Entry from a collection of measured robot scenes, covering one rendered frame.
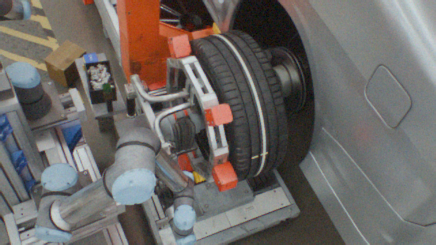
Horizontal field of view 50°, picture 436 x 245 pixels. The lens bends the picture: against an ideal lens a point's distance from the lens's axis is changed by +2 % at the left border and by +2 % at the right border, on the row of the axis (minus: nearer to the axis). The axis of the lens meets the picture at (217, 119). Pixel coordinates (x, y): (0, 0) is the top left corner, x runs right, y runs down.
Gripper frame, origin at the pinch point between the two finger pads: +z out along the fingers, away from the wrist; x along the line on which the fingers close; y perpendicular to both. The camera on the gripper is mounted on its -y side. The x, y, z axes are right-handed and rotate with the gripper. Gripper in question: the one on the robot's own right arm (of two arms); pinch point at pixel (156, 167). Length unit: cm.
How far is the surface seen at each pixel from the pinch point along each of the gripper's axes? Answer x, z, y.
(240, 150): -29.8, -12.4, 16.3
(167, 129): -9.3, 12.3, 6.3
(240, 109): -32.9, -2.1, 28.6
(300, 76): -72, 14, 15
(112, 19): -18, 134, -44
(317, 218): -93, -22, -83
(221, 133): -25.0, -4.0, 19.2
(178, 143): -8.2, -2.1, 17.9
